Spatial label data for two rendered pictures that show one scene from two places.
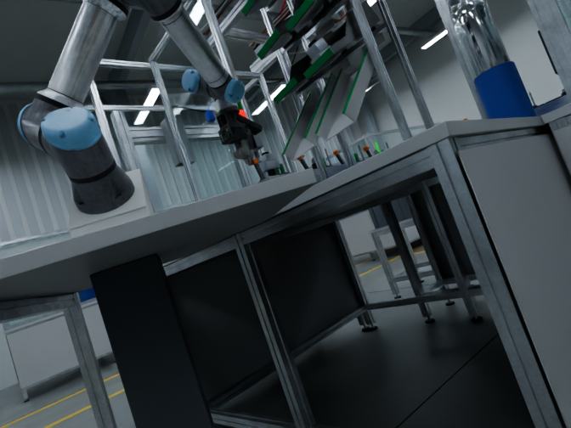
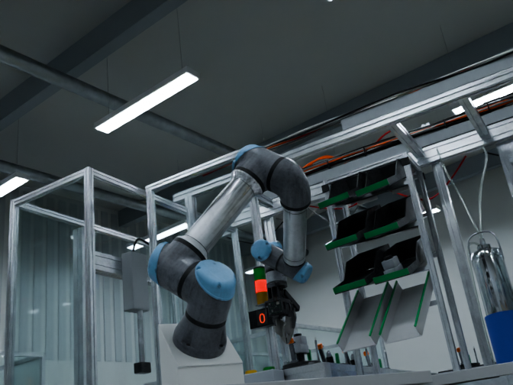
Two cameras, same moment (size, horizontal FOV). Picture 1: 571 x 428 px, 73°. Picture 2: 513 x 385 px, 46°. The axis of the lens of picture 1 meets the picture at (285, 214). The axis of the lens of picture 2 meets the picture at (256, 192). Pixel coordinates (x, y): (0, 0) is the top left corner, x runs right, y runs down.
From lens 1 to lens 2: 1.01 m
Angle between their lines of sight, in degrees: 25
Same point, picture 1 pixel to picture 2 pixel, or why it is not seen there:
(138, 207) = (236, 362)
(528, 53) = not seen: hidden behind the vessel
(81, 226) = (188, 367)
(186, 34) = (301, 224)
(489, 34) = (503, 280)
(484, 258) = not seen: outside the picture
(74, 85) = (211, 241)
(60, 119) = (213, 270)
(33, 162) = not seen: outside the picture
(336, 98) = (393, 306)
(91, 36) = (237, 207)
